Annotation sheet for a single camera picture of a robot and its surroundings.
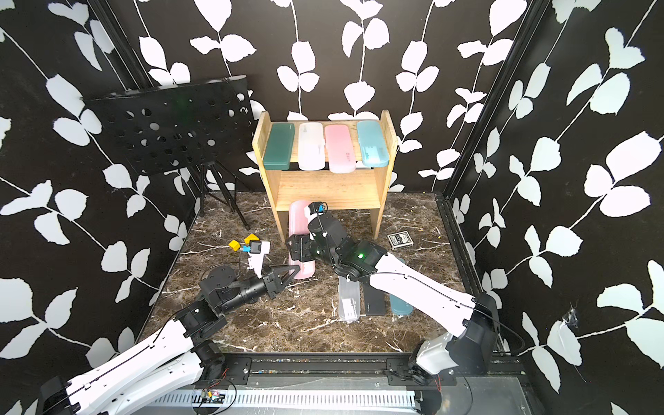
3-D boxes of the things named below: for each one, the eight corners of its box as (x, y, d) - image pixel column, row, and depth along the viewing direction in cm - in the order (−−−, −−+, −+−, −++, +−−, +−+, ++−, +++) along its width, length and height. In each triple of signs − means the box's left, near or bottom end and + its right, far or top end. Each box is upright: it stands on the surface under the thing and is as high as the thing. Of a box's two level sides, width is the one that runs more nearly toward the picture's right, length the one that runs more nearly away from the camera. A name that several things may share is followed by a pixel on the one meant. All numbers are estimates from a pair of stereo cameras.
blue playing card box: (392, 249, 104) (393, 246, 102) (387, 237, 108) (388, 234, 106) (412, 245, 106) (413, 242, 104) (406, 234, 109) (407, 230, 107)
